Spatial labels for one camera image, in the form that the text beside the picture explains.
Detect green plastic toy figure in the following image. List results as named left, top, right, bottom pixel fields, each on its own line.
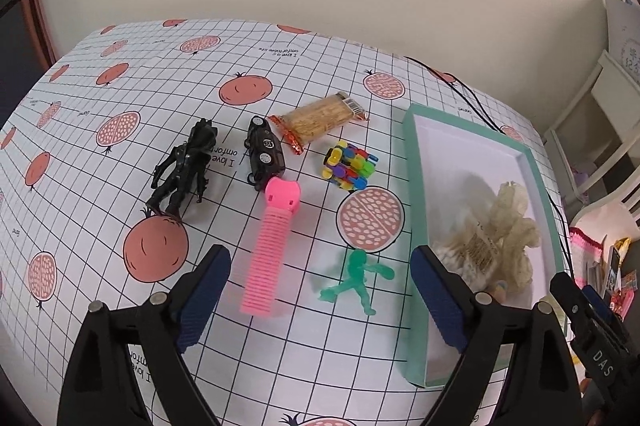
left=319, top=250, right=395, bottom=316

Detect black robot toy figure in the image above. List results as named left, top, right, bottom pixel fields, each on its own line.
left=143, top=118, right=218, bottom=221

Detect pink hair roller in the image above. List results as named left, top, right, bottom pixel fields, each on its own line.
left=240, top=177, right=302, bottom=318

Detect colourful plastic block toy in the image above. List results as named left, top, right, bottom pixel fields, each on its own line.
left=321, top=140, right=378, bottom=192

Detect person's right hand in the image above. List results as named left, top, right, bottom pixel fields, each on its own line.
left=579, top=377, right=620, bottom=420

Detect colourful snack packets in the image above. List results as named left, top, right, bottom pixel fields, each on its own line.
left=588, top=238, right=639, bottom=320

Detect pink knitted cloth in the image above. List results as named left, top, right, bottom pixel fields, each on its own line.
left=570, top=227, right=606, bottom=293

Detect teal shallow box tray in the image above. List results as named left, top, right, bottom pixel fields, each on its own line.
left=399, top=102, right=574, bottom=389

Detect black toy car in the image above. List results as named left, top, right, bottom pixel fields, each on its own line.
left=244, top=116, right=285, bottom=191

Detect pomegranate grid tablecloth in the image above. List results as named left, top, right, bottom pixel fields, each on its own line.
left=0, top=17, right=576, bottom=426

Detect white wooden shelf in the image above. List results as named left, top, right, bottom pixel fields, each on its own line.
left=544, top=19, right=639, bottom=221

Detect cracker snack packet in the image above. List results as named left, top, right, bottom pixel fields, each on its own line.
left=267, top=91, right=367, bottom=155

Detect white graduation album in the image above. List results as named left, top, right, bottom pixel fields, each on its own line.
left=604, top=0, right=640, bottom=82

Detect black cable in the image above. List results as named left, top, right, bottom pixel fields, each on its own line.
left=401, top=54, right=576, bottom=277

